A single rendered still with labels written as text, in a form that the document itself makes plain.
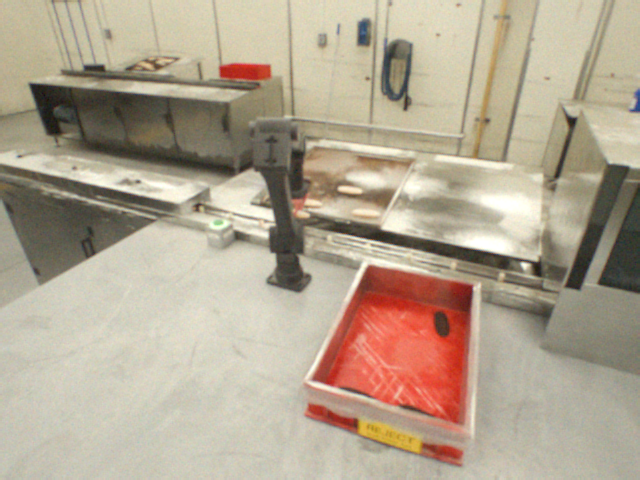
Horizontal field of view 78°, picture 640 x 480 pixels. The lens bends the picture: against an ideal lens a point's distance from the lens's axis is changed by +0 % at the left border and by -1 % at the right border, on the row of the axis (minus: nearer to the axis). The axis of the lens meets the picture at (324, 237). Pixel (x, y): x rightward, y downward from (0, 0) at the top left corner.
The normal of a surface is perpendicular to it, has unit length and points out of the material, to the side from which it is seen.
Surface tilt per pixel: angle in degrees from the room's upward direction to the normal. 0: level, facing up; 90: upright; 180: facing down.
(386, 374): 0
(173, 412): 0
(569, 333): 90
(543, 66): 90
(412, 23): 90
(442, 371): 0
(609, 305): 91
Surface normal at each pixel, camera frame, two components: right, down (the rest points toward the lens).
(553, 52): -0.42, 0.45
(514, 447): 0.00, -0.87
